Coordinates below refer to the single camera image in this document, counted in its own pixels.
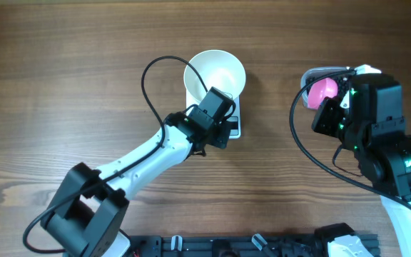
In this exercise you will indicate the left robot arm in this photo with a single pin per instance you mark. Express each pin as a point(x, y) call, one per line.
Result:
point(87, 210)

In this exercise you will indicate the clear plastic food container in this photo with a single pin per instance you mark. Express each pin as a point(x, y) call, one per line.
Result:
point(318, 72)

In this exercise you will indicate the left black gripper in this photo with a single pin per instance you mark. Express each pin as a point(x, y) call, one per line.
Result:
point(221, 139)

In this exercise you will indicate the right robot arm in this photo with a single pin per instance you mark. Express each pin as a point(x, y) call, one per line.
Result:
point(373, 128)

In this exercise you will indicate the white round bowl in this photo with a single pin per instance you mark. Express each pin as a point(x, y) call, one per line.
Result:
point(218, 69)

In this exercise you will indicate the white digital kitchen scale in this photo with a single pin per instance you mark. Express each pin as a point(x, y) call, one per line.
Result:
point(235, 119)

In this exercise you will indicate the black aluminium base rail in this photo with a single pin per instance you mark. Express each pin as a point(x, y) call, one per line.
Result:
point(334, 240)

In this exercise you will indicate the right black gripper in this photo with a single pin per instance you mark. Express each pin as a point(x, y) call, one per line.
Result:
point(330, 106)

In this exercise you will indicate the pink scoop with blue handle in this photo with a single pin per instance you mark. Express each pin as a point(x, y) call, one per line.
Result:
point(320, 90)

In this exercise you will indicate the pile of black beans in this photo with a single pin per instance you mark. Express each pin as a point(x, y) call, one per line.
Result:
point(341, 81)

